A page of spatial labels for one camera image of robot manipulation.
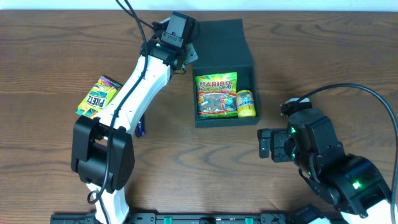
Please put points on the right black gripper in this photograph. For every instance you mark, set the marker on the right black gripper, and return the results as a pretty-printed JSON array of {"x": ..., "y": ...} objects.
[{"x": 278, "y": 145}]

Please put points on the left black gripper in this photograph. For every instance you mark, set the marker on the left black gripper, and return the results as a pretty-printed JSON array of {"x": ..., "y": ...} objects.
[{"x": 189, "y": 53}]

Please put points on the yellow Mentos gum bottle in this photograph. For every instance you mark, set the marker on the yellow Mentos gum bottle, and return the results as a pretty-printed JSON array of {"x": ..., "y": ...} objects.
[{"x": 245, "y": 104}]

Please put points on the Haribo gummy candy bag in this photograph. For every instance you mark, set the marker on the Haribo gummy candy bag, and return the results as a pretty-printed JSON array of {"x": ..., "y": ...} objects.
[{"x": 216, "y": 95}]

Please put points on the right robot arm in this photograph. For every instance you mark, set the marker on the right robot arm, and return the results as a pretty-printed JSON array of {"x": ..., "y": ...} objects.
[{"x": 351, "y": 184}]

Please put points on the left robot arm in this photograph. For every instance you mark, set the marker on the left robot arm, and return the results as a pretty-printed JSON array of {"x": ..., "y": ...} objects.
[{"x": 102, "y": 148}]

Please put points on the black open gift box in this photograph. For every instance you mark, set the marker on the black open gift box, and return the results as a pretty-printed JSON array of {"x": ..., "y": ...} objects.
[{"x": 221, "y": 47}]

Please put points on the Pretz snack box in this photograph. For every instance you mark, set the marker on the Pretz snack box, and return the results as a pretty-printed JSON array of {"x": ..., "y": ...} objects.
[{"x": 100, "y": 95}]

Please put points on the dark blue candy bar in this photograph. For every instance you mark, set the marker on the dark blue candy bar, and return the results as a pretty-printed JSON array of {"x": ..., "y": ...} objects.
[{"x": 140, "y": 128}]

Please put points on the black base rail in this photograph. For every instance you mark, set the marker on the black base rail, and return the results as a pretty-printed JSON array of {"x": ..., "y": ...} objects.
[{"x": 151, "y": 218}]

